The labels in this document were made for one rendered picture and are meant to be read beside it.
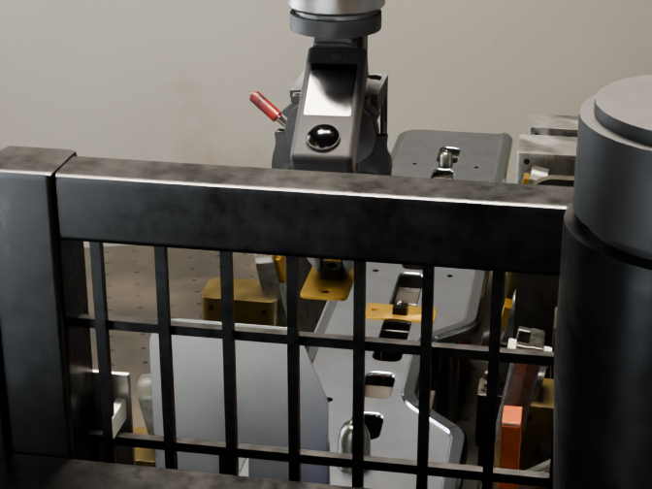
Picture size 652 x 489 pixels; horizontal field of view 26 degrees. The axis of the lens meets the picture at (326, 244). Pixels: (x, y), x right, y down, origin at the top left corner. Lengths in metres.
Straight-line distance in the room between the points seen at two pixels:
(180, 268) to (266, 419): 1.65
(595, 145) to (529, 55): 3.73
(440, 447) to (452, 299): 0.35
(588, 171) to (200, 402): 0.55
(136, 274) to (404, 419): 1.15
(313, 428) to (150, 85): 3.10
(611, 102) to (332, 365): 1.17
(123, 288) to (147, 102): 1.55
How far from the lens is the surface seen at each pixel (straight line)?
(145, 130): 3.99
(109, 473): 0.56
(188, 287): 2.47
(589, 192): 0.40
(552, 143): 1.94
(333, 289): 1.13
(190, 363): 0.90
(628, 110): 0.40
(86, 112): 3.97
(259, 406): 0.90
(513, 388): 1.15
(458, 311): 1.69
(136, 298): 2.44
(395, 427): 1.44
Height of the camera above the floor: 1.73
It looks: 23 degrees down
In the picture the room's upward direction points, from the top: straight up
